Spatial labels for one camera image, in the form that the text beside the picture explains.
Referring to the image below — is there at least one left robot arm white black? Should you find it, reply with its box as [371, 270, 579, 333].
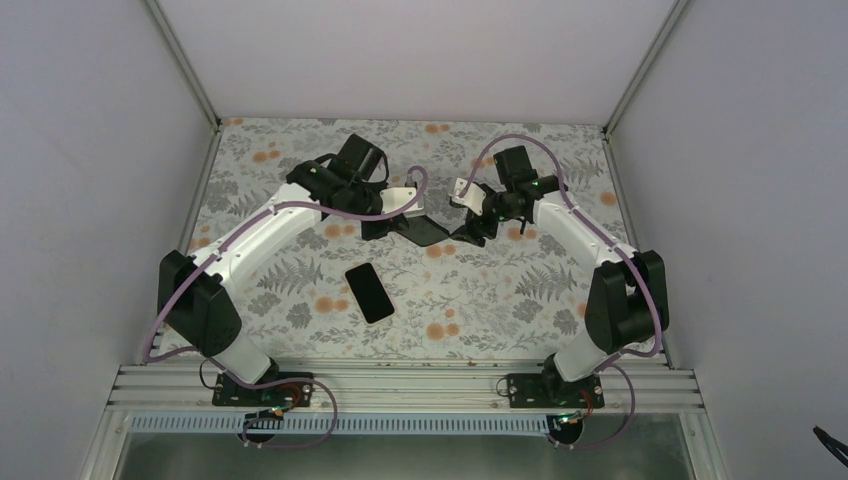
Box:
[152, 134, 428, 405]

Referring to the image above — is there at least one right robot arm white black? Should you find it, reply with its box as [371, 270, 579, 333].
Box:
[450, 146, 670, 408]

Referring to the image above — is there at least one phone with beige case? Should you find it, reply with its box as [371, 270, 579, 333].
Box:
[344, 263, 396, 325]

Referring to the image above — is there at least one floral patterned table mat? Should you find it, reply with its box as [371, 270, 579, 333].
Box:
[190, 118, 625, 361]

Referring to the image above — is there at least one black object at edge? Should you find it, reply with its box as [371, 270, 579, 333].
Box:
[812, 426, 848, 467]

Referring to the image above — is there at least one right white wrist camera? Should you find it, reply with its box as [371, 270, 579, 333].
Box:
[449, 178, 487, 216]

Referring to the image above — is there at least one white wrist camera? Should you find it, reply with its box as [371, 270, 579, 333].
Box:
[449, 178, 487, 216]
[380, 187, 425, 217]

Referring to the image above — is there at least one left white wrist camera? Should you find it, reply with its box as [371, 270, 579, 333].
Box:
[380, 187, 425, 217]

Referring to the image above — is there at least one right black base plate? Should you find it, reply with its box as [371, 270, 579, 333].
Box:
[495, 373, 605, 409]

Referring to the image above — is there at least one white slotted cable duct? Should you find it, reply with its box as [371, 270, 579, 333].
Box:
[129, 412, 549, 436]

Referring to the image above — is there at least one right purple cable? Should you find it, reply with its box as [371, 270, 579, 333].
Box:
[457, 134, 664, 452]

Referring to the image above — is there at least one purple cable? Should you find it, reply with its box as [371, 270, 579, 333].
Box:
[142, 165, 429, 452]
[457, 134, 664, 452]

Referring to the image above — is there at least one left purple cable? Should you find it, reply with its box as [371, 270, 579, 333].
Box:
[142, 165, 429, 452]

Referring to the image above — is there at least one aluminium mounting rail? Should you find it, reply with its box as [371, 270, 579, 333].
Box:
[107, 359, 705, 414]

